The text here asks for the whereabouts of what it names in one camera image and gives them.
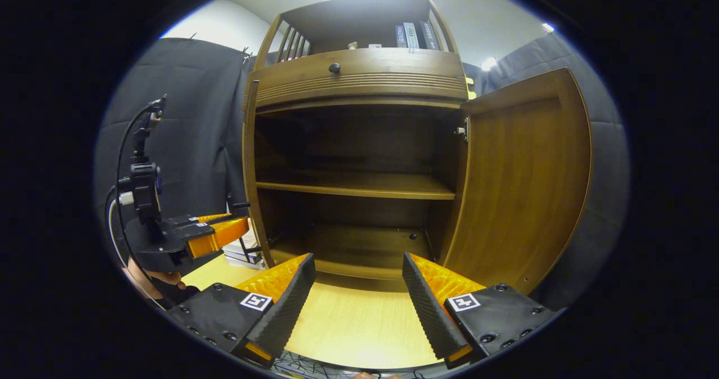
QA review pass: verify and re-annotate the black backdrop cloth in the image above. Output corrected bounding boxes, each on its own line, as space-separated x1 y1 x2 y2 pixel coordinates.
94 31 630 312

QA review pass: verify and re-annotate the wooden shoe cabinet door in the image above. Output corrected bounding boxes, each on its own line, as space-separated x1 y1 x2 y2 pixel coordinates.
227 80 276 268
440 67 593 295

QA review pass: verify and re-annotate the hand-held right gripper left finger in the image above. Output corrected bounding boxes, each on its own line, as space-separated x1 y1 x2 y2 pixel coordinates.
167 253 316 367

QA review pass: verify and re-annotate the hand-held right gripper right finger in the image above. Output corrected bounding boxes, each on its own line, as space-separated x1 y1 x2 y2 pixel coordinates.
402 252 557 369

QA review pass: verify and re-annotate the wooden double-door shoe cabinet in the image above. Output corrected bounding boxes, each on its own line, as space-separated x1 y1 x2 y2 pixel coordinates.
242 0 593 295

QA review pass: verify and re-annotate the wooden cabinet drawer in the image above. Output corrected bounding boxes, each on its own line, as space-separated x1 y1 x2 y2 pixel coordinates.
244 48 470 110

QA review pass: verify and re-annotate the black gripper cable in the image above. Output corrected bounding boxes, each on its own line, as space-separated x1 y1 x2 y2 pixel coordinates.
115 101 169 309

